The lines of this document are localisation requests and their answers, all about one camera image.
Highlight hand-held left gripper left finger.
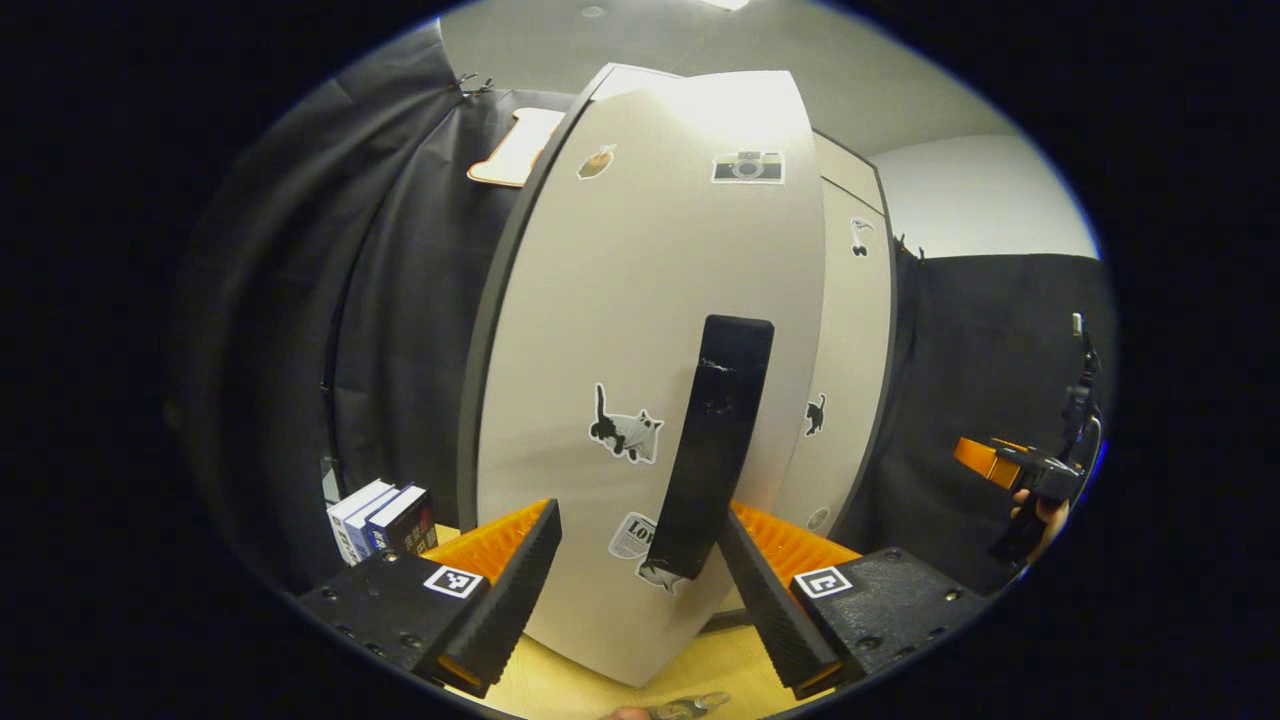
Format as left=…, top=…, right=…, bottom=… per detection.
left=295, top=497, right=563, bottom=699

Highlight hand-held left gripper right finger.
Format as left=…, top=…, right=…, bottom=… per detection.
left=718, top=498, right=991, bottom=703

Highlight white cabinet door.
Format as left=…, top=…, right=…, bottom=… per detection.
left=457, top=68, right=828, bottom=689
left=770, top=180, right=898, bottom=541

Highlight lavender book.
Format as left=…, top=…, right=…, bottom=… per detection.
left=343, top=485, right=413, bottom=561

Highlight white book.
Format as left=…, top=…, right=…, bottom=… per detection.
left=326, top=479, right=398, bottom=567

